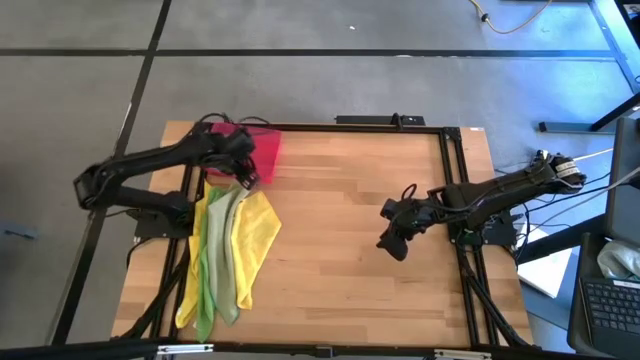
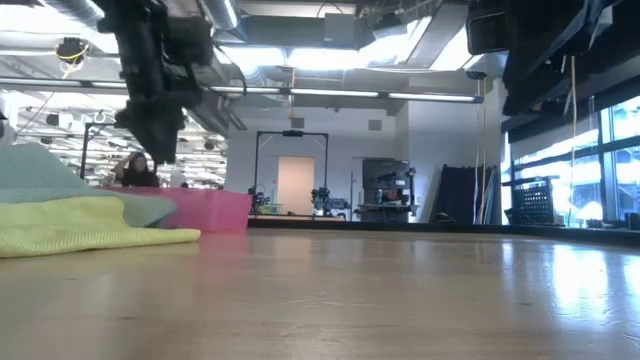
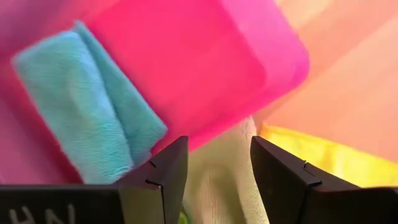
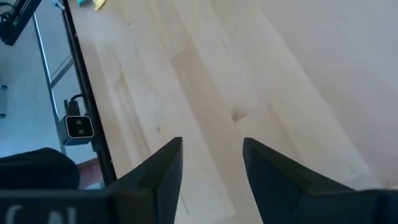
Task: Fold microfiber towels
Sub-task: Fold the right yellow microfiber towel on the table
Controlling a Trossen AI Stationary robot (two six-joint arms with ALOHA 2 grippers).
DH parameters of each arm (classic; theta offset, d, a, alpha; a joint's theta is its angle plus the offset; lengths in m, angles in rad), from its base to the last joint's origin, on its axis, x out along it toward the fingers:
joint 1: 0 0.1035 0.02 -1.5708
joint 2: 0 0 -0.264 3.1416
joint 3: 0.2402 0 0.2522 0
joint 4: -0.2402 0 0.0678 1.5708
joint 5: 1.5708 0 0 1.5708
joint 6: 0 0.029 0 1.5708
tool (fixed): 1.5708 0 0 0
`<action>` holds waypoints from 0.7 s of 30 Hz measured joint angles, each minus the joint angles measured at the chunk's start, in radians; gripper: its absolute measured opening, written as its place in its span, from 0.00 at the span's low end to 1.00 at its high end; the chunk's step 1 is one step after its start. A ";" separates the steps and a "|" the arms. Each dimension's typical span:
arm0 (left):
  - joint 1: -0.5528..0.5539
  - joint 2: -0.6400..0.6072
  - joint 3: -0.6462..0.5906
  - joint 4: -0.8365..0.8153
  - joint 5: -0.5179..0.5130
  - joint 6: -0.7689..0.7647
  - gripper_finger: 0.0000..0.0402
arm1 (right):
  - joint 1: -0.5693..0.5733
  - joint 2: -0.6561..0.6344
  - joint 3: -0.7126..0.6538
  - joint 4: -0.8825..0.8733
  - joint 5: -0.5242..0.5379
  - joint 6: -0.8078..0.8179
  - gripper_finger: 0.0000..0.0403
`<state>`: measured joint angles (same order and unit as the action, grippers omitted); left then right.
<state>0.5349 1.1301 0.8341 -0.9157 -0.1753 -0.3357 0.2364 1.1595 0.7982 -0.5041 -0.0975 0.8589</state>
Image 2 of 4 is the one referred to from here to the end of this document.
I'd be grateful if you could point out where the yellow hanging cable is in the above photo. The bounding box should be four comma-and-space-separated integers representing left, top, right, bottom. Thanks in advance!
567, 54, 577, 227

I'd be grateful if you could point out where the grey ceiling box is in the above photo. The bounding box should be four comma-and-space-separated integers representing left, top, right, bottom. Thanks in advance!
323, 12, 358, 45

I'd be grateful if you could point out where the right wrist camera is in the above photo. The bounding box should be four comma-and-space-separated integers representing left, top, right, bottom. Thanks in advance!
467, 0, 512, 56

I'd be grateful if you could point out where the black gantry frame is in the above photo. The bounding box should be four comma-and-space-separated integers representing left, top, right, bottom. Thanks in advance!
78, 121, 162, 182
253, 129, 330, 217

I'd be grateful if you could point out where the silver ventilation duct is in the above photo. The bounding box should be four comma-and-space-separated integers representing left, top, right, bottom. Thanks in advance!
197, 0, 242, 32

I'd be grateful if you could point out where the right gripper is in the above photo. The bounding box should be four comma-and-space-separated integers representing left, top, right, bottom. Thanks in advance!
502, 0, 566, 71

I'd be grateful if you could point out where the yellow microfiber towel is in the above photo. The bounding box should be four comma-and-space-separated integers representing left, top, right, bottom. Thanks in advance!
0, 196, 202, 260

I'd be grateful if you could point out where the pale green microfiber towel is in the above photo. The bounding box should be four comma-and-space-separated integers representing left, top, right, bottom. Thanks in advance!
0, 143, 179, 229

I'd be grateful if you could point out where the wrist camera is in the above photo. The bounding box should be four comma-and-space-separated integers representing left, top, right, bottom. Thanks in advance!
467, 0, 512, 56
167, 16, 215, 67

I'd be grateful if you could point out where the ceiling light strip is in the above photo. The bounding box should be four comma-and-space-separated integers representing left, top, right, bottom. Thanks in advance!
207, 85, 485, 105

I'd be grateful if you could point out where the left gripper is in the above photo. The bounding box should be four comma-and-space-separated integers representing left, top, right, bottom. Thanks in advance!
114, 39, 204, 165

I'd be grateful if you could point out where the pink plastic bin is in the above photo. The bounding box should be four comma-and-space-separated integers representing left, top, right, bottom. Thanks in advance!
99, 186, 254, 234

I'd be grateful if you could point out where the black mesh crate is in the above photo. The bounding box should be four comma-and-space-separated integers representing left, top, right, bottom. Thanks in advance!
508, 178, 557, 227

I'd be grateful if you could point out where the pale door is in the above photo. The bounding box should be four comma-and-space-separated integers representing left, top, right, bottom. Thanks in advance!
277, 155, 316, 217

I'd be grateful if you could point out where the black aluminium table frame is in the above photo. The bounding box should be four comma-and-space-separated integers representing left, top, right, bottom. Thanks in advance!
247, 215, 640, 247

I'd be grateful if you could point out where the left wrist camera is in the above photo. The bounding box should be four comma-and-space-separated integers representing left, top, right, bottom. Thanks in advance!
167, 16, 215, 67

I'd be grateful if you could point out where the person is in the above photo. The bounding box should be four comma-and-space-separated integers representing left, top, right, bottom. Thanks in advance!
112, 151, 161, 189

